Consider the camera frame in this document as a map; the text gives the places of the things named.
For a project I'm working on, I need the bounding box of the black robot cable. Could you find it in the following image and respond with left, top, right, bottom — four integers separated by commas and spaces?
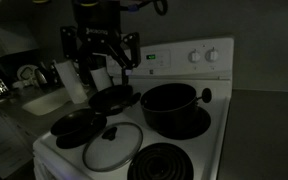
120, 0, 169, 17

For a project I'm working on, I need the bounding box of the round glass lid black knob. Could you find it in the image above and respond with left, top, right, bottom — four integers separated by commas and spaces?
82, 121, 144, 173

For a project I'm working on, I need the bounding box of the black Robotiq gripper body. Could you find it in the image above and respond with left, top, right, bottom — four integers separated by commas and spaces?
72, 4, 122, 48

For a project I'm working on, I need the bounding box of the white paper towel roll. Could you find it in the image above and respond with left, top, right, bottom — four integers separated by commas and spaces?
53, 60, 89, 105

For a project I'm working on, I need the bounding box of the bare black coil burner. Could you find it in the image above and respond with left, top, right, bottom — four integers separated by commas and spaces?
127, 142, 195, 180

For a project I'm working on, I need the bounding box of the white utensil holder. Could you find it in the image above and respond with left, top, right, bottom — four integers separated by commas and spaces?
89, 66, 114, 92

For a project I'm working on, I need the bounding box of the white wall cabinet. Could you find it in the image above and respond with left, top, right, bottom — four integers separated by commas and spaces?
0, 21, 40, 61

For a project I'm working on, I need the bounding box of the small black frying pan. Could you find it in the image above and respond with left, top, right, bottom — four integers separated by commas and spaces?
88, 84, 142, 116

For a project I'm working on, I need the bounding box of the white base cabinet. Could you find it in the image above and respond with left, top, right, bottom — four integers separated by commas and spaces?
0, 105, 36, 180

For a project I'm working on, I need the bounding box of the black cooking pot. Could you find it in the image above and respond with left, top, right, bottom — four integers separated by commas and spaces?
139, 82, 213, 137

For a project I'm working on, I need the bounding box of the white kitchen sink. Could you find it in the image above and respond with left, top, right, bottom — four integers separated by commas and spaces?
21, 87, 72, 117

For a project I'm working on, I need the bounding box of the white stove knob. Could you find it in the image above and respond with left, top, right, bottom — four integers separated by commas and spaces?
187, 49, 202, 64
205, 47, 220, 63

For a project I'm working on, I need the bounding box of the white electric stove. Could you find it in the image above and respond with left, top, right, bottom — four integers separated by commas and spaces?
33, 35, 235, 180

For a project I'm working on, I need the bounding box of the dark metal kettle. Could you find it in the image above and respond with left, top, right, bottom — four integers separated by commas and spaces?
33, 67, 50, 90

